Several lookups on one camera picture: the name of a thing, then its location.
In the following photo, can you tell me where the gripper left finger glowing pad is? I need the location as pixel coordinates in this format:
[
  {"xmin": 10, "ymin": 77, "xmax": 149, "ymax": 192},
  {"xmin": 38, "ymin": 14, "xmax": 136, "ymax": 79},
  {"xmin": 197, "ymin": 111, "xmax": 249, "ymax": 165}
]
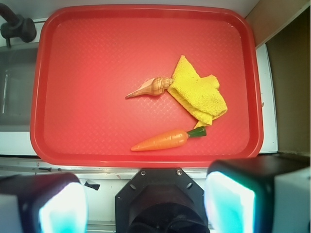
[{"xmin": 0, "ymin": 173, "xmax": 88, "ymax": 233}]

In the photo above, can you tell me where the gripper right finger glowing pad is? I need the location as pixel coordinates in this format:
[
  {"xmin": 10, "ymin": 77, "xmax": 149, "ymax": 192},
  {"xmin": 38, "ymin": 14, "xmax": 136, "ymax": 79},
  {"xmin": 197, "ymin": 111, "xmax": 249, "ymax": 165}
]
[{"xmin": 204, "ymin": 155, "xmax": 311, "ymax": 233}]

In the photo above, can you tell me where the orange toy carrot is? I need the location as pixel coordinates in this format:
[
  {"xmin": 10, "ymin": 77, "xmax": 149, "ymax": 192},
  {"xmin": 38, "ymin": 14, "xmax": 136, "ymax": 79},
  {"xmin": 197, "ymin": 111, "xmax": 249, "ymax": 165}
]
[{"xmin": 131, "ymin": 126, "xmax": 207, "ymax": 151}]

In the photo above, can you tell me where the yellow microfiber cloth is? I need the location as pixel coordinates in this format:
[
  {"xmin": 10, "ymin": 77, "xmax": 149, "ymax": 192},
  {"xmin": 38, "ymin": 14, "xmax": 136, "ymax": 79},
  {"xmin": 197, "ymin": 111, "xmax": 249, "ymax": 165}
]
[{"xmin": 168, "ymin": 55, "xmax": 227, "ymax": 129}]

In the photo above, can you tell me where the stainless steel sink basin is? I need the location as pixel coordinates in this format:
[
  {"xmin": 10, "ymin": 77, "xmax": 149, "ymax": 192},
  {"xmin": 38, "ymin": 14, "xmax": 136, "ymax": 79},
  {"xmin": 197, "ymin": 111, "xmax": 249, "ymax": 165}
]
[{"xmin": 0, "ymin": 43, "xmax": 38, "ymax": 132}]

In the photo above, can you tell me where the red plastic tray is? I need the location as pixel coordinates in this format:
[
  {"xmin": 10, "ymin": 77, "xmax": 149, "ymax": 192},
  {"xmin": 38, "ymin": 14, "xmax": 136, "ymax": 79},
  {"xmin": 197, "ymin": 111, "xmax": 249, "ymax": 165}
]
[{"xmin": 30, "ymin": 5, "xmax": 263, "ymax": 168}]

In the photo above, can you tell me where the brown spiral seashell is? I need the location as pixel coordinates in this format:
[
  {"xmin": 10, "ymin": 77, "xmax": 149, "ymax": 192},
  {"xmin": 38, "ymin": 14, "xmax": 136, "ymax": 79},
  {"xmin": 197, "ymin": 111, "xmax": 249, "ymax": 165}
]
[{"xmin": 125, "ymin": 77, "xmax": 174, "ymax": 99}]

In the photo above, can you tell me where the black octagonal mount plate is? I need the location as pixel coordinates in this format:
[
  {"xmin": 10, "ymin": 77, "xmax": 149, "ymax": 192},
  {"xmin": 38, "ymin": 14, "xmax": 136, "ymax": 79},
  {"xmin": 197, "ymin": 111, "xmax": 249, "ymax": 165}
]
[{"xmin": 115, "ymin": 168, "xmax": 210, "ymax": 233}]

